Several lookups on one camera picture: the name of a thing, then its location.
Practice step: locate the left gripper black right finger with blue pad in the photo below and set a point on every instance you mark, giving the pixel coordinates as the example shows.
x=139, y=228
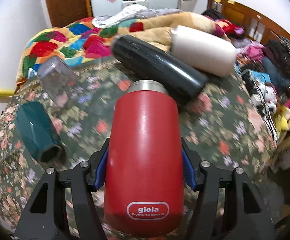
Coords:
x=228, y=206

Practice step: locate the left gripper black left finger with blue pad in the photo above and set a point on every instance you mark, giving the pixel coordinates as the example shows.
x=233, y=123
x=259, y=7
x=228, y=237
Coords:
x=45, y=217

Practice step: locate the red gioia thermos bottle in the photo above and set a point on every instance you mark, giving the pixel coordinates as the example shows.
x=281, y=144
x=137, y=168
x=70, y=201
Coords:
x=144, y=172

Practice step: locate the dark green faceted cup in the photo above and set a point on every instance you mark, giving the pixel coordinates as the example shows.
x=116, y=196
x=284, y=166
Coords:
x=38, y=132

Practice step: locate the clear glass cup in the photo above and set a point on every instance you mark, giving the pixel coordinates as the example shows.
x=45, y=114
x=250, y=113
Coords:
x=57, y=79

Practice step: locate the green floral bedspread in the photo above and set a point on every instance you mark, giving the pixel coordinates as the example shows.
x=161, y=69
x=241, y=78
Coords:
x=221, y=125

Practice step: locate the plush toy dog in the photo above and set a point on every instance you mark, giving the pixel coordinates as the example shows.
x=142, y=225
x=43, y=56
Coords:
x=269, y=95

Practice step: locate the pile of clothes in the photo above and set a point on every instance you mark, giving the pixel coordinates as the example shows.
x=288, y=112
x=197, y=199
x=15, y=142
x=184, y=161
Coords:
x=275, y=61

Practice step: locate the white thermos bottle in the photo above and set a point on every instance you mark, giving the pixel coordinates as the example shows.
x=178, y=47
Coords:
x=203, y=51

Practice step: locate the colourful patchwork quilt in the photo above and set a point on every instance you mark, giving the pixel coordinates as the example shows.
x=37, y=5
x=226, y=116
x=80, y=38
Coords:
x=81, y=41

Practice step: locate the black thermos bottle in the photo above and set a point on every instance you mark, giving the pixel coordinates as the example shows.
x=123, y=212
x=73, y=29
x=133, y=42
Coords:
x=182, y=82

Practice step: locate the wooden headboard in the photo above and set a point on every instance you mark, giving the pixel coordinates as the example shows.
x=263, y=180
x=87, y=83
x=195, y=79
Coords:
x=257, y=26

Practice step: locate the brown wooden door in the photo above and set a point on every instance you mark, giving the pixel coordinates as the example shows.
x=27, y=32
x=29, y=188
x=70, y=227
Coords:
x=64, y=12

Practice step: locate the grey white crumpled blanket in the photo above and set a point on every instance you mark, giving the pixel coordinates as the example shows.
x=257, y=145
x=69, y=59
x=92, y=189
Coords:
x=131, y=12

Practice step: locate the small white cabinet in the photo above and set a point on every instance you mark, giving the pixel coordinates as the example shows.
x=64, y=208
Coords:
x=131, y=2

